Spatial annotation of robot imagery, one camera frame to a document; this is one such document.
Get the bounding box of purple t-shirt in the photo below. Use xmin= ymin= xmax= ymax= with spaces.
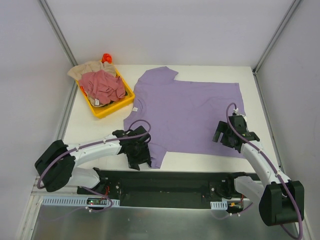
xmin=123 ymin=66 xmax=245 ymax=169

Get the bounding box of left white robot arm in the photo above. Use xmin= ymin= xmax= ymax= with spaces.
xmin=34 ymin=125 xmax=151 ymax=195

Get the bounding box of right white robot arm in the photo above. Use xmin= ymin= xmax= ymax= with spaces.
xmin=213 ymin=114 xmax=305 ymax=226

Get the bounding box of yellow plastic tray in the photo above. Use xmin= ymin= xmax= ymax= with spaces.
xmin=75 ymin=63 xmax=135 ymax=119

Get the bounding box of pink t-shirt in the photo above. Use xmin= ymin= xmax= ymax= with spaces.
xmin=79 ymin=70 xmax=126 ymax=107

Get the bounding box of orange red cloth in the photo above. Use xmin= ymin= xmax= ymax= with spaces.
xmin=101 ymin=53 xmax=113 ymax=64

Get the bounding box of beige t-shirt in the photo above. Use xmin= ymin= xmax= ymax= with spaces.
xmin=67 ymin=61 xmax=117 ymax=81

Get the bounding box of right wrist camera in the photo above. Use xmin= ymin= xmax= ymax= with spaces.
xmin=232 ymin=107 xmax=248 ymax=123

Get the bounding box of right white cable duct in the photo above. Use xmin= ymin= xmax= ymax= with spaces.
xmin=210 ymin=201 xmax=228 ymax=211

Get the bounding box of white cable duct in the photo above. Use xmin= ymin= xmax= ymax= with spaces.
xmin=42 ymin=196 xmax=120 ymax=208
xmin=210 ymin=201 xmax=228 ymax=211

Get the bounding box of left white cable duct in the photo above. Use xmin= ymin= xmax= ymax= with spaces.
xmin=42 ymin=196 xmax=120 ymax=208

